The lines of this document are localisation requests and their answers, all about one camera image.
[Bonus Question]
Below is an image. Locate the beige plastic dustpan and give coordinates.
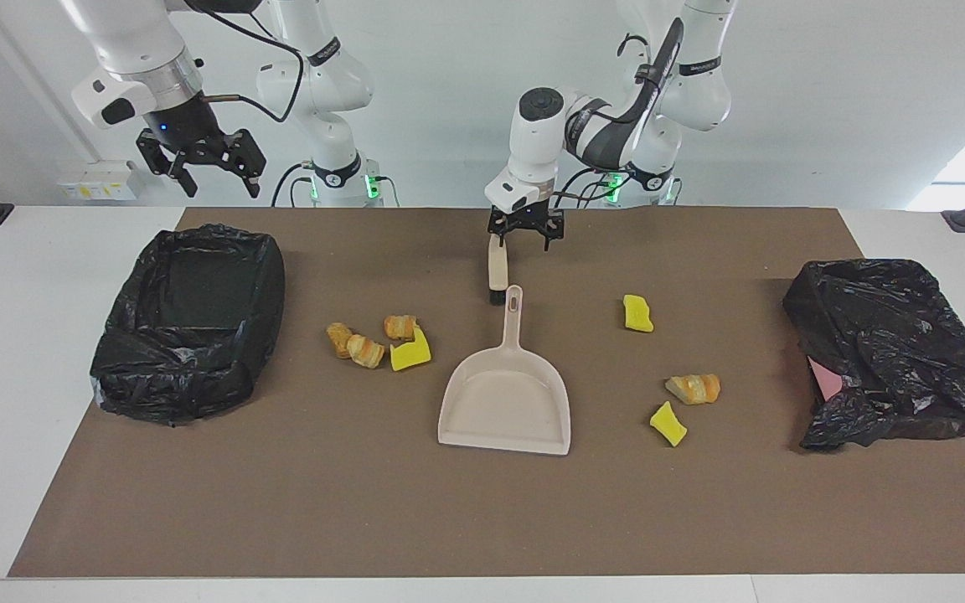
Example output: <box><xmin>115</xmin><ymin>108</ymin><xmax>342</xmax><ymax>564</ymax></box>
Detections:
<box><xmin>437</xmin><ymin>285</ymin><xmax>572</xmax><ymax>456</ymax></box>

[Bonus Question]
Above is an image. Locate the beige brush with black bristles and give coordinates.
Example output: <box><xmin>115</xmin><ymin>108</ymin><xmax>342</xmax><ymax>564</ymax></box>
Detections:
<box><xmin>487</xmin><ymin>233</ymin><xmax>510</xmax><ymax>306</ymax></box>

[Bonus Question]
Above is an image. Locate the yellow notched sponge piece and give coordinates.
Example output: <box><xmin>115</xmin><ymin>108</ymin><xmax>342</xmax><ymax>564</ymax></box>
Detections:
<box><xmin>390</xmin><ymin>327</ymin><xmax>433</xmax><ymax>372</ymax></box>

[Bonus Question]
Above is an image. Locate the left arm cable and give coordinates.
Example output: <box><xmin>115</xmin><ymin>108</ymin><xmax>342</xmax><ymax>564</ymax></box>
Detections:
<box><xmin>550</xmin><ymin>17</ymin><xmax>689</xmax><ymax>210</ymax></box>

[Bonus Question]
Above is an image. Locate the black base cable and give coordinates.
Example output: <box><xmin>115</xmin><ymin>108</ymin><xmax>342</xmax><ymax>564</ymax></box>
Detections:
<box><xmin>555</xmin><ymin>166</ymin><xmax>617</xmax><ymax>209</ymax></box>
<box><xmin>271</xmin><ymin>162</ymin><xmax>309</xmax><ymax>208</ymax></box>

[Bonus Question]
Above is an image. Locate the pink plastic bin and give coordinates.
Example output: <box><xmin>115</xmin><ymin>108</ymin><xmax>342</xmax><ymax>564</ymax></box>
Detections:
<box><xmin>807</xmin><ymin>355</ymin><xmax>845</xmax><ymax>403</ymax></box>

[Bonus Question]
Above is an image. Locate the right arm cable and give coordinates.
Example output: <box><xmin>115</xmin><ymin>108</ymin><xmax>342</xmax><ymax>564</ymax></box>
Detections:
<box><xmin>189</xmin><ymin>0</ymin><xmax>307</xmax><ymax>125</ymax></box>

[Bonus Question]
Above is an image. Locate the yellow wavy sponge piece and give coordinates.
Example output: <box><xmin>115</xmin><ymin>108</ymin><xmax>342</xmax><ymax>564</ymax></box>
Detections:
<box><xmin>622</xmin><ymin>294</ymin><xmax>655</xmax><ymax>333</ymax></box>

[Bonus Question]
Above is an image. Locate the white wall cable duct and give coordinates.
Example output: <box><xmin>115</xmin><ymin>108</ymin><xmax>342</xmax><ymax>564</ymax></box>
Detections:
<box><xmin>0</xmin><ymin>0</ymin><xmax>106</xmax><ymax>164</ymax></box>

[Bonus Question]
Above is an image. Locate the black bag lined rectangular bin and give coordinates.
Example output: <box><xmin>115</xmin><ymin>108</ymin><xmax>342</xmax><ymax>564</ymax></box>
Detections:
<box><xmin>89</xmin><ymin>222</ymin><xmax>286</xmax><ymax>426</ymax></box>

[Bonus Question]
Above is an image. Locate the brown paper table mat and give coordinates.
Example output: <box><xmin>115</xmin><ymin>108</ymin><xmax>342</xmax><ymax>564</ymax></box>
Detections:
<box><xmin>8</xmin><ymin>207</ymin><xmax>965</xmax><ymax>579</ymax></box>

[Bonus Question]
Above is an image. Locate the yellow trapezoid sponge piece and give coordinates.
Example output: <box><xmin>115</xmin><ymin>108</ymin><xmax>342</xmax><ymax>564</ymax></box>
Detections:
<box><xmin>649</xmin><ymin>401</ymin><xmax>689</xmax><ymax>447</ymax></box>

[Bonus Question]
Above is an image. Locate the crumpled black trash bag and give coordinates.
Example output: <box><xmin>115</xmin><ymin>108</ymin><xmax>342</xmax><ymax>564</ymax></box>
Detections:
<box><xmin>782</xmin><ymin>258</ymin><xmax>965</xmax><ymax>453</ymax></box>

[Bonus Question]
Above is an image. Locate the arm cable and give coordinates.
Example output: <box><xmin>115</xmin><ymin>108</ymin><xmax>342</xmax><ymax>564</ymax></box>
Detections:
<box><xmin>189</xmin><ymin>0</ymin><xmax>307</xmax><ymax>125</ymax></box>
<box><xmin>550</xmin><ymin>17</ymin><xmax>689</xmax><ymax>210</ymax></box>

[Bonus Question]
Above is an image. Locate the white wall socket box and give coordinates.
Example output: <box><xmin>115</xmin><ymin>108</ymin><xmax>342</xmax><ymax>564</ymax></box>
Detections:
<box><xmin>58</xmin><ymin>160</ymin><xmax>145</xmax><ymax>202</ymax></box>

